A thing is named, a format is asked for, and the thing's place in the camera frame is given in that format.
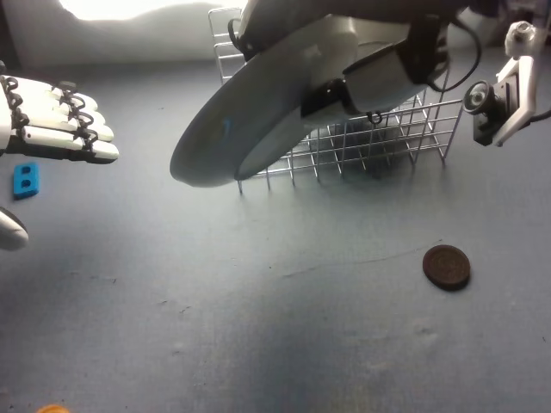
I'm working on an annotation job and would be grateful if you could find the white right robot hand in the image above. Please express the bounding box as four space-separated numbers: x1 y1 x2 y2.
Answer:
227 0 451 118

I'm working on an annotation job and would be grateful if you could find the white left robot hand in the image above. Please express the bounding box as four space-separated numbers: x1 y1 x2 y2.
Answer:
0 64 121 252

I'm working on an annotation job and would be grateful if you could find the white plate with dark rim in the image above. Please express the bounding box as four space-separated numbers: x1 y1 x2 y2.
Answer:
169 15 361 189

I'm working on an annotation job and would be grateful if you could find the small blue plastic block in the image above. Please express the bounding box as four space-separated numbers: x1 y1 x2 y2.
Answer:
11 162 42 200

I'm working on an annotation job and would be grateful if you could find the round brown chocolate cookie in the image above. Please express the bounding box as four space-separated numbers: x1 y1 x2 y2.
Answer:
423 243 472 292

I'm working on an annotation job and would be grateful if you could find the silver wire rack shelf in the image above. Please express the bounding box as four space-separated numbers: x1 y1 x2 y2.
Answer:
208 7 466 194

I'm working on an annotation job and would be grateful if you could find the thin black camera cable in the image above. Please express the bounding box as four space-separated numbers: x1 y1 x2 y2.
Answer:
430 16 483 94

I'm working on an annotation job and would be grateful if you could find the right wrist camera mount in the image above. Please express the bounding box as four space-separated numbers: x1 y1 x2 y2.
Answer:
462 20 551 148

